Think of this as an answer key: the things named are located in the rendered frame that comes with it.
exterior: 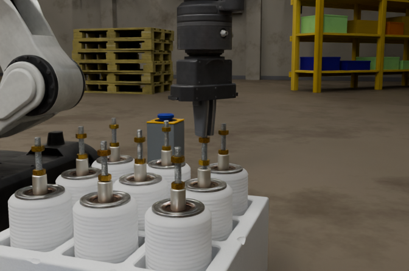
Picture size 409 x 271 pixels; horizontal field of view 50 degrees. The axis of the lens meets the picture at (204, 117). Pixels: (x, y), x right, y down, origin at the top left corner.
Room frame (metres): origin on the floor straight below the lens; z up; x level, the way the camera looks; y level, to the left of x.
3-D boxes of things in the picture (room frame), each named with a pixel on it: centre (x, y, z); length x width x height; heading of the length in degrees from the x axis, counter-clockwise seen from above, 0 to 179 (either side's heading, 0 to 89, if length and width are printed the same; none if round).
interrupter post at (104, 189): (0.65, 0.15, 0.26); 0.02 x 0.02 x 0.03
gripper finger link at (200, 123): (0.71, 0.01, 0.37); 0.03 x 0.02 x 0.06; 41
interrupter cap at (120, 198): (0.65, 0.15, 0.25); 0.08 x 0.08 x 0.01
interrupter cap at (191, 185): (0.72, 0.00, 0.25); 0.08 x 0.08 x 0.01
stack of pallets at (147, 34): (6.09, 1.10, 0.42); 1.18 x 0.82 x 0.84; 73
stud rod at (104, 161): (0.65, 0.15, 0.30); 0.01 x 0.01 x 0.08
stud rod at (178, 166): (0.61, 0.04, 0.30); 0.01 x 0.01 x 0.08
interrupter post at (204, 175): (0.72, 0.00, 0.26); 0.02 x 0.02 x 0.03
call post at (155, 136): (1.06, 0.09, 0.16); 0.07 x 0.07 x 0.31; 72
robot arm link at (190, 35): (0.72, 0.00, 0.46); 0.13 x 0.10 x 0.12; 131
